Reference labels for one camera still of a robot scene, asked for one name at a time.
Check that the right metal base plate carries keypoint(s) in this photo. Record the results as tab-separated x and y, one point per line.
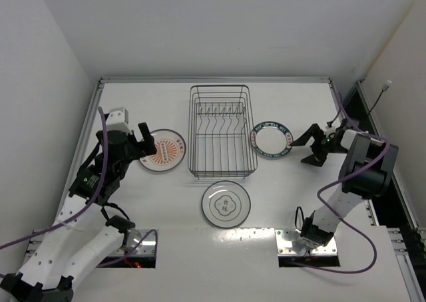
290	244

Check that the grey wire dish rack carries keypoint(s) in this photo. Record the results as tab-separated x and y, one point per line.
219	132

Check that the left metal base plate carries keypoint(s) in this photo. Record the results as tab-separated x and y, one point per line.
142	242

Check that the white plate thin green rim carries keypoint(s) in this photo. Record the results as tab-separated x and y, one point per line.
225	204

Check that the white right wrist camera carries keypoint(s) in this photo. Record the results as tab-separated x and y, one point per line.
330	129

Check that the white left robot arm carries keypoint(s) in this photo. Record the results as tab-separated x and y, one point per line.
56	269

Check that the metal base plate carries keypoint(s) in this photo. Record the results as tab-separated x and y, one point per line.
142	242
290	244

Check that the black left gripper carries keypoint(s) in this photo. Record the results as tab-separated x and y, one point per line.
135	144

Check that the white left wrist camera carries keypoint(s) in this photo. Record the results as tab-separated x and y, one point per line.
117	119

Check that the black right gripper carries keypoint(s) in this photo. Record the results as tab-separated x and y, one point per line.
319	144

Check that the orange sunburst plate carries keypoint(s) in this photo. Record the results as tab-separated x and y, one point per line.
170	151

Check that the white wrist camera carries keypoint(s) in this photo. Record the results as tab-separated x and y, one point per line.
330	129
117	119

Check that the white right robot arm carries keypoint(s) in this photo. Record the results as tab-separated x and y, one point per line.
366	173

